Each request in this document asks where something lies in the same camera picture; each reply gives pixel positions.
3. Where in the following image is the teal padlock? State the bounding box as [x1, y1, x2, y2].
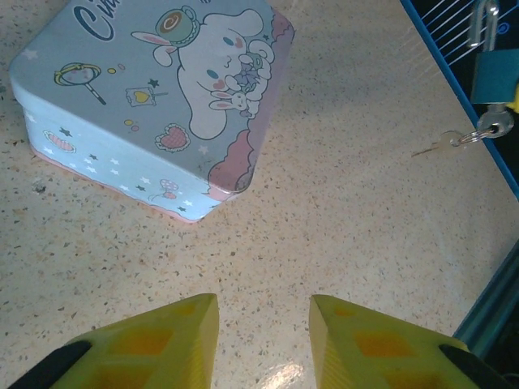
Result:
[467, 0, 519, 106]

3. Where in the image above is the silver key ring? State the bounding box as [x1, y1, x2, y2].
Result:
[449, 127, 486, 147]

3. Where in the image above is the pastel cartoon tin box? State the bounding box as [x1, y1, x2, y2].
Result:
[8, 0, 296, 224]

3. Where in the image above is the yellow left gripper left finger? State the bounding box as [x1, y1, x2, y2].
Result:
[48, 293, 222, 389]

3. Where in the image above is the small silver key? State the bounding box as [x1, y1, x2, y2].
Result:
[410, 130, 461, 158]
[477, 104, 514, 139]

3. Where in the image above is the blue table edge strip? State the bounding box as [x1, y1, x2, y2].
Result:
[398, 0, 519, 203]

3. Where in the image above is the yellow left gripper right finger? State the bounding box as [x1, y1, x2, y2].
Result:
[309, 293, 502, 389]

